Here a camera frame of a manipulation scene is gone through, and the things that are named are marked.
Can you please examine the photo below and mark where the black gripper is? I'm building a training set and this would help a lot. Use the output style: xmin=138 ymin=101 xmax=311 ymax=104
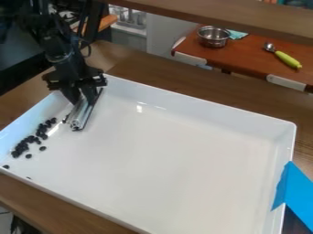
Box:
xmin=40 ymin=62 xmax=109 ymax=124

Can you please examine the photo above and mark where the silver metal bar tool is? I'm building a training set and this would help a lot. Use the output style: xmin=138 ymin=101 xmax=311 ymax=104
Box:
xmin=63 ymin=96 xmax=98 ymax=133

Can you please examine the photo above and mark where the pile of black bits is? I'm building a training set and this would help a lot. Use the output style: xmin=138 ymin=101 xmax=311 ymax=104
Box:
xmin=1 ymin=116 xmax=59 ymax=171

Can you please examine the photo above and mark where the white tray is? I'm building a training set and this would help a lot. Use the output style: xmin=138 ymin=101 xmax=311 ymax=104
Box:
xmin=0 ymin=72 xmax=298 ymax=234

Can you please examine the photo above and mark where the silver metal bowl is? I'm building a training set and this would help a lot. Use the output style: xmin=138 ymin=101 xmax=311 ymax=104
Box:
xmin=197 ymin=25 xmax=232 ymax=49

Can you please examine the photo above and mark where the teal cloth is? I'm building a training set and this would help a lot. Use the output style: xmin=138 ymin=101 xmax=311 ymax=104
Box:
xmin=226 ymin=28 xmax=250 ymax=41

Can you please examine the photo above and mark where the brown wooden side table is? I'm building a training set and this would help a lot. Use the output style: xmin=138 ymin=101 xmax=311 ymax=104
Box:
xmin=169 ymin=25 xmax=313 ymax=93

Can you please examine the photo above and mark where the blue tape piece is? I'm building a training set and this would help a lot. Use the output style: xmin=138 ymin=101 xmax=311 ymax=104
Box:
xmin=270 ymin=160 xmax=313 ymax=234

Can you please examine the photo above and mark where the green handled scoop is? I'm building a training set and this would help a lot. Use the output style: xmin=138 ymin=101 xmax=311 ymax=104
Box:
xmin=263 ymin=41 xmax=304 ymax=69

